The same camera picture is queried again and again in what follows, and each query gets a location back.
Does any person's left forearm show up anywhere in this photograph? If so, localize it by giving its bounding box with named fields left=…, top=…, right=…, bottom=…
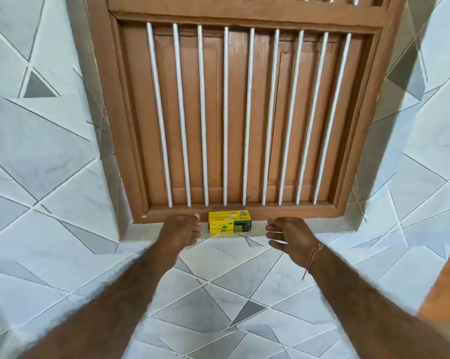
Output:
left=18, top=244, right=181, bottom=359

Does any yellow green cardboard box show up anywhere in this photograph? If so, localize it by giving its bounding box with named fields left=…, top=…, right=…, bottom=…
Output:
left=208, top=210, right=252, bottom=235

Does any brown wooden window frame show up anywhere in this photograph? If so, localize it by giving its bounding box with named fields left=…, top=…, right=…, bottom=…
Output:
left=84, top=0, right=407, bottom=224

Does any brown wooden window shutter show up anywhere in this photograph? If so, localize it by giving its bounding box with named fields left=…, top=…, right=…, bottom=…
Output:
left=153, top=27, right=227, bottom=200
left=227, top=29, right=346, bottom=202

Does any person's right hand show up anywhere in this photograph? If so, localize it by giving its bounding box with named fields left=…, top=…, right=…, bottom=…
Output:
left=265, top=217, right=324, bottom=269

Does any row of white window bars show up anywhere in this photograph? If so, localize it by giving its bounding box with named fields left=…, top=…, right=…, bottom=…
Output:
left=146, top=0, right=360, bottom=208

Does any orange-brown wooden door edge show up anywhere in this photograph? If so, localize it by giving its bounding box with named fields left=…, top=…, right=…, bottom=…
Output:
left=419, top=246, right=450, bottom=335

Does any red thread wrist band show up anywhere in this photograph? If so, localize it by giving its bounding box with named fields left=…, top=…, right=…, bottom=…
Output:
left=301, top=243, right=325, bottom=281

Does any person's right forearm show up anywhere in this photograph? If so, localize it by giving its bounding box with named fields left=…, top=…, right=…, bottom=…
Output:
left=304, top=244, right=450, bottom=359

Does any person's left hand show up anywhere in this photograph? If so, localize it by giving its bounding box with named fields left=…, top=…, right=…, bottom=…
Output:
left=156, top=213, right=203, bottom=255

